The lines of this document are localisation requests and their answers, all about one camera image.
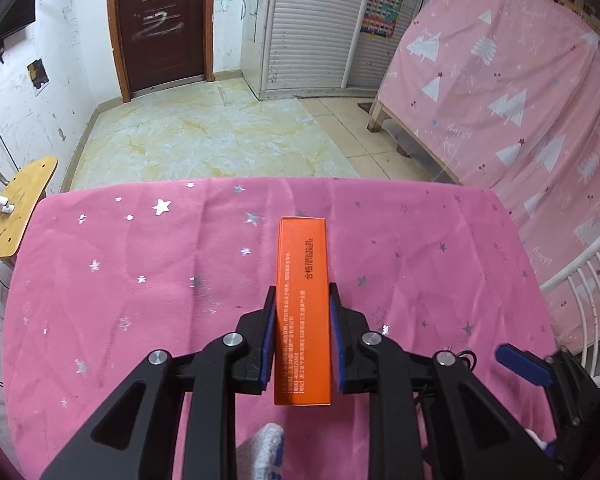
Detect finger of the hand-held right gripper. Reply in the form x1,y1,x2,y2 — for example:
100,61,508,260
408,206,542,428
494,343,554,387

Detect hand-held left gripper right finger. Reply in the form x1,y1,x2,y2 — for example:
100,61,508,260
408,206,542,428
328,282,567,480

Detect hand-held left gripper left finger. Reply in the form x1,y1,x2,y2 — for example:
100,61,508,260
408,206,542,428
40,285,277,480

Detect long orange box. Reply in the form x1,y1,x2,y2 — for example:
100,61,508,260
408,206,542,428
273,216,332,406

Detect person's right hand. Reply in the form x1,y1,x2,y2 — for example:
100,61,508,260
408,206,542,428
524,427,557,462

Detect white metal rack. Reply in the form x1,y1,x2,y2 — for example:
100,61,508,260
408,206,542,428
539,227,600,392

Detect pink star print tablecloth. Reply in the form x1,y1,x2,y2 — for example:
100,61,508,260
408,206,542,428
5,177,562,480

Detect pink covered bed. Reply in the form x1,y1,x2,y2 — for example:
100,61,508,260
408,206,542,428
374,0,600,347

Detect wooden side chair seat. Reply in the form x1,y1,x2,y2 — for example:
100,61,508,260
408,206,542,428
0,156,59,261

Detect white louvered wardrobe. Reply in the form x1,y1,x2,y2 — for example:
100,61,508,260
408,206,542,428
239,0,437,102

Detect dark brown door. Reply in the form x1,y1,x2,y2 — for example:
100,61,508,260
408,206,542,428
106,0,217,104

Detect colourful grid poster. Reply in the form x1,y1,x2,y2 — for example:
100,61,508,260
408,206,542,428
360,0,410,39

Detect black cable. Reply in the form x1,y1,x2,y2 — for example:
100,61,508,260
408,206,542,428
449,348,477,374

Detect wooden bed frame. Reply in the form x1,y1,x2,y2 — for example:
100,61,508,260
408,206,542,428
366,0,600,185

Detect dark wall box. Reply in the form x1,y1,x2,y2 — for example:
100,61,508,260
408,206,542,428
27,58,49,90

